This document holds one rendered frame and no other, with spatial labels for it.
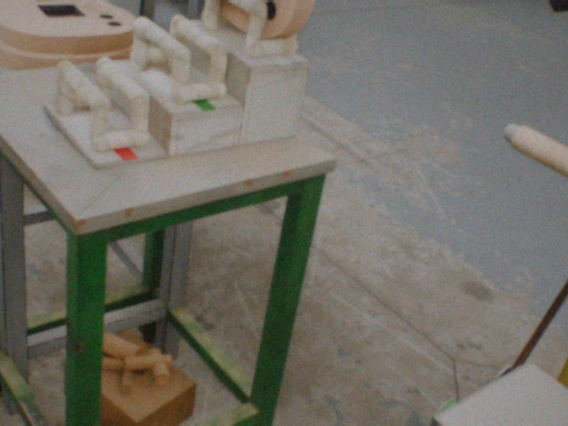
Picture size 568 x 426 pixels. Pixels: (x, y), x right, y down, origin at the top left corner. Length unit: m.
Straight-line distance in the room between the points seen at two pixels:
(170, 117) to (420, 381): 1.39
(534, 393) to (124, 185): 0.82
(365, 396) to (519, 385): 1.60
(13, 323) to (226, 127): 0.81
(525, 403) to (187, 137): 0.89
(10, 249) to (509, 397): 1.34
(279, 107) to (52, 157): 0.46
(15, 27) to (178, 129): 0.60
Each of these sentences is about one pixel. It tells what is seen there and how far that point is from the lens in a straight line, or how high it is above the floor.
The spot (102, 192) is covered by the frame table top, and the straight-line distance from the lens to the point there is 1.33.
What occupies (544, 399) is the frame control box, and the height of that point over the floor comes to 1.12.
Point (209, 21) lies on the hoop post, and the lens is 1.64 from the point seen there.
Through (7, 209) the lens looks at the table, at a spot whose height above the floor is 0.66.
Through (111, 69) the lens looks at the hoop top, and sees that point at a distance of 1.52.
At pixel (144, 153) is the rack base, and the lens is 1.44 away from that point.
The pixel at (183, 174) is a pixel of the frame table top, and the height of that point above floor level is 0.93.
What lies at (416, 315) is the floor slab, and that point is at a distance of 2.76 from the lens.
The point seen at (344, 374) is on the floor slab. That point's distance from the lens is 2.43.
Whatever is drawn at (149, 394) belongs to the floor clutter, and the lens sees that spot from 2.08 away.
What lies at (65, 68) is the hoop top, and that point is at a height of 1.05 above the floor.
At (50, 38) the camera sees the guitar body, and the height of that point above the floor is 0.98.
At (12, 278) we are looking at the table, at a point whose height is 0.46.
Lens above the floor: 1.61
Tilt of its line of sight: 30 degrees down
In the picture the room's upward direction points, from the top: 11 degrees clockwise
